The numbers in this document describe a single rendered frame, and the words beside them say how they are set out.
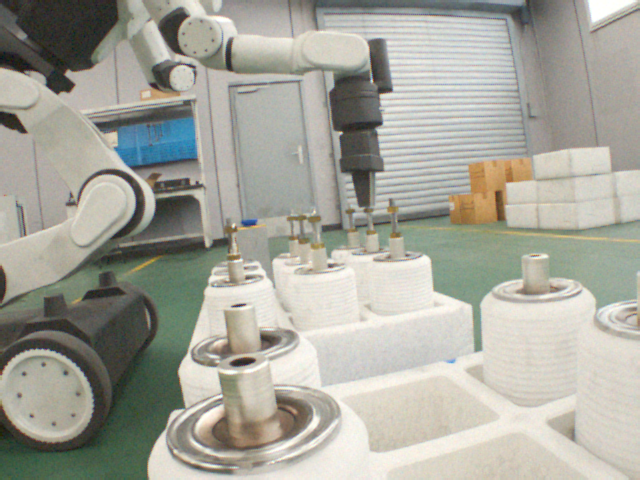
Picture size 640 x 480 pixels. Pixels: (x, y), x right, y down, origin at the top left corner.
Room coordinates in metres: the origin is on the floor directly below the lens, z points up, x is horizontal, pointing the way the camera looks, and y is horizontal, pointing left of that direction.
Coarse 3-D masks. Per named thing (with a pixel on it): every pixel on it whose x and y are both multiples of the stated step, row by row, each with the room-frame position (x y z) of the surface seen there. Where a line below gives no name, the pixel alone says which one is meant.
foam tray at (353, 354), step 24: (360, 312) 0.63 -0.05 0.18; (432, 312) 0.57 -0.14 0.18; (456, 312) 0.58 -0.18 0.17; (312, 336) 0.54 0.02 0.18; (336, 336) 0.54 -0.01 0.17; (360, 336) 0.55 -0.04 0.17; (384, 336) 0.56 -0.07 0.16; (408, 336) 0.56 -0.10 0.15; (432, 336) 0.57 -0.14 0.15; (456, 336) 0.58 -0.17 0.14; (336, 360) 0.54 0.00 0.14; (360, 360) 0.55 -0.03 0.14; (384, 360) 0.55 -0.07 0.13; (408, 360) 0.56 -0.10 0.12; (432, 360) 0.57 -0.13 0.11
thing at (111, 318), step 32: (96, 288) 1.00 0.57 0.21; (128, 288) 1.04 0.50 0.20; (0, 320) 0.91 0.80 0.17; (32, 320) 0.66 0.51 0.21; (64, 320) 0.65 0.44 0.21; (96, 320) 0.73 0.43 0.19; (128, 320) 0.92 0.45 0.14; (0, 352) 0.63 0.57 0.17; (96, 352) 0.67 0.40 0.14; (128, 352) 0.87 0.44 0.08
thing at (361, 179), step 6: (354, 174) 0.74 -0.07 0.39; (360, 174) 0.73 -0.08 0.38; (366, 174) 0.73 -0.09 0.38; (354, 180) 0.74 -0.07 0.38; (360, 180) 0.74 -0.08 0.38; (366, 180) 0.73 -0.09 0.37; (354, 186) 0.74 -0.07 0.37; (360, 186) 0.74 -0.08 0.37; (366, 186) 0.73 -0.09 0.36; (360, 192) 0.74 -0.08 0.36; (366, 192) 0.73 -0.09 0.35; (360, 198) 0.74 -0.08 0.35; (366, 198) 0.73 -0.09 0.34; (360, 204) 0.74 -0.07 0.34; (366, 204) 0.73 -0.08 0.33
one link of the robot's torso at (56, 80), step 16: (0, 32) 0.79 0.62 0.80; (0, 48) 0.79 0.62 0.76; (16, 48) 0.79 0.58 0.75; (32, 48) 0.80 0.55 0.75; (16, 64) 0.90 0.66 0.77; (32, 64) 0.80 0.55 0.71; (48, 64) 0.81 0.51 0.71; (48, 80) 0.82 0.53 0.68; (64, 80) 0.87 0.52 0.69; (16, 128) 0.83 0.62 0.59
